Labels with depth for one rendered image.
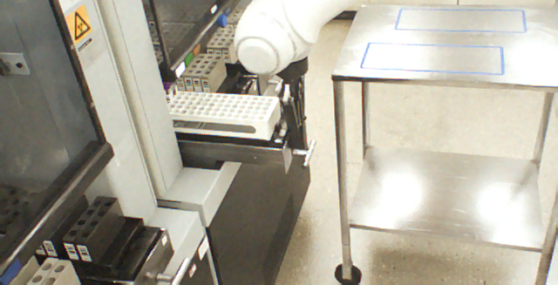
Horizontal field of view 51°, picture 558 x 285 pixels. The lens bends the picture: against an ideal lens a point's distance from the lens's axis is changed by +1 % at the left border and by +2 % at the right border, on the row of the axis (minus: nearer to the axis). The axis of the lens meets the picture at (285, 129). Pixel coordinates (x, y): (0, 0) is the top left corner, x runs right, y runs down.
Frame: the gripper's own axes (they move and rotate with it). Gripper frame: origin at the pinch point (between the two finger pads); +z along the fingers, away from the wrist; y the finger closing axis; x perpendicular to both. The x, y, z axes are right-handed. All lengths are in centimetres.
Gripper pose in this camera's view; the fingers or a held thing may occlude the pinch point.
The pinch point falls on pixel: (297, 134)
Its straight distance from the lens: 130.9
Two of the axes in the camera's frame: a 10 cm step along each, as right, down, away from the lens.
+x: 9.6, 0.7, -2.7
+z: 1.0, 8.2, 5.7
